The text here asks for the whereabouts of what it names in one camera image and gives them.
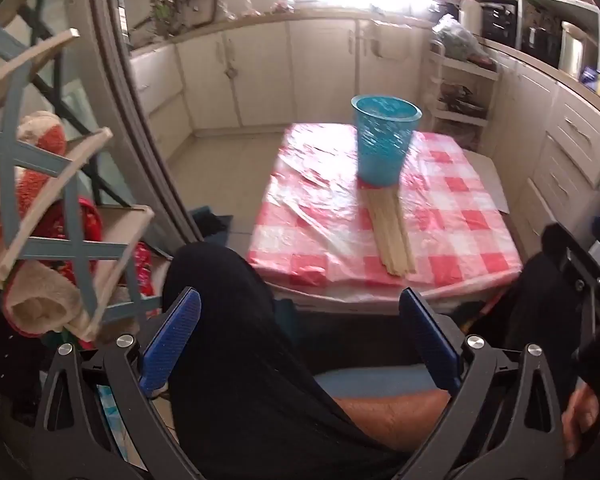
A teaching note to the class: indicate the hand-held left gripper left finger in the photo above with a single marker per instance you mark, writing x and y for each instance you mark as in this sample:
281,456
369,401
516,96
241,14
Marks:
175,335

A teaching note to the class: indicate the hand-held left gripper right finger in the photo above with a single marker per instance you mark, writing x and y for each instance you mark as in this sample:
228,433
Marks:
427,335

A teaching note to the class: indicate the bundle of wooden chopsticks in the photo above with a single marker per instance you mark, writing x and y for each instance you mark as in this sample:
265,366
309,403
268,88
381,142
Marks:
390,240

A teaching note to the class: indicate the blue plastic basket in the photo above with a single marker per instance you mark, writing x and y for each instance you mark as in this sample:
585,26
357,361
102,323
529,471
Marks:
385,145

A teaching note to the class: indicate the person's right forearm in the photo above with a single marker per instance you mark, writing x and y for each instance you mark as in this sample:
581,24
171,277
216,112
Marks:
395,420

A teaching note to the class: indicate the person's right hand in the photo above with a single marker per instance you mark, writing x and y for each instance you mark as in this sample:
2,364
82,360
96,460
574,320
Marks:
582,420

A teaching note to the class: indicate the blue stool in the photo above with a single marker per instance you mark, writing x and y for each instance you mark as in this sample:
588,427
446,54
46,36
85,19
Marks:
375,379

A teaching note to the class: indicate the person's black clothing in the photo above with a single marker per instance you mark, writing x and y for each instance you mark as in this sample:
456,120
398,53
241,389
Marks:
240,370

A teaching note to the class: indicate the red floral bag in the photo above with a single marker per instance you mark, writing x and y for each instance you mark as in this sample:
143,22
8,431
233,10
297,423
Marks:
85,232
140,270

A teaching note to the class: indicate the white table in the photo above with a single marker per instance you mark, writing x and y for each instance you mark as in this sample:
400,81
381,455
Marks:
487,180

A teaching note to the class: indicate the blue dustpan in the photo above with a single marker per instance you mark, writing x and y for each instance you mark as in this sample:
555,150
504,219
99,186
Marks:
215,225

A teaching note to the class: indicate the beige rolled towel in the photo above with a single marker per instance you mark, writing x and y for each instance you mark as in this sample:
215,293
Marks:
40,305

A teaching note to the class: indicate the blue box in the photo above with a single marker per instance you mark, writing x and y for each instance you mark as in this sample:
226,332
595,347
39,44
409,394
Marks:
592,77

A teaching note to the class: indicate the red checkered plastic tablecloth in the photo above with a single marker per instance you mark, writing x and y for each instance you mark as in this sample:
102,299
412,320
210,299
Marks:
320,210

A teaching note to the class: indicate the steel pot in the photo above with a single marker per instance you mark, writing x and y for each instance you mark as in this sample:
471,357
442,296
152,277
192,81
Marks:
460,100

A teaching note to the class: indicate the beige kitchen countertop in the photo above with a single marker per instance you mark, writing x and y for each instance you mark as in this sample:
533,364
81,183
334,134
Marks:
540,60

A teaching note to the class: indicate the beige thermo pot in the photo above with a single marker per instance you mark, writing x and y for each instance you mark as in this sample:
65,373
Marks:
572,45

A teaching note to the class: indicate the white storage trolley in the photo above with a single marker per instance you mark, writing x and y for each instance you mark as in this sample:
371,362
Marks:
462,72

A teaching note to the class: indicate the black rice cooker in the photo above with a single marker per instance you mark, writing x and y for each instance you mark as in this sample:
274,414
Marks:
535,40

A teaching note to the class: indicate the grey sliding glass door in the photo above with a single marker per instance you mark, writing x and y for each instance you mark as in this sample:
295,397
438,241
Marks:
130,125

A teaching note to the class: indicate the orange white plush towel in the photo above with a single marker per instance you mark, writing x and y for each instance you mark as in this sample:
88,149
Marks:
50,140

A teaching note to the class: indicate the beige folding rack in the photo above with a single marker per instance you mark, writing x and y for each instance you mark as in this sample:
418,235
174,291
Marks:
25,152

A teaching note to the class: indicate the white counter shelf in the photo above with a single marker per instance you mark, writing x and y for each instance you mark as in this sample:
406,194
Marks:
555,0

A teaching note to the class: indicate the plastic bag of vegetables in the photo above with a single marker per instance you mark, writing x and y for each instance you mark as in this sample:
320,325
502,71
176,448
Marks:
455,37

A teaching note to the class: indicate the black toaster oven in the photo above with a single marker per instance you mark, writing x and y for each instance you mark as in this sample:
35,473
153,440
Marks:
497,20

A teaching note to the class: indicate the white thermos jug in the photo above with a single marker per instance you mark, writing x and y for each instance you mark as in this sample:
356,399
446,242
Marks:
470,15

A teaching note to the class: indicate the white hanging bin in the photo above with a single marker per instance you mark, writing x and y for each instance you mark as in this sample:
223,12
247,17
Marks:
395,42

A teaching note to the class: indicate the cream base cabinets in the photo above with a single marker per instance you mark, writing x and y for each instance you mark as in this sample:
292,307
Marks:
260,75

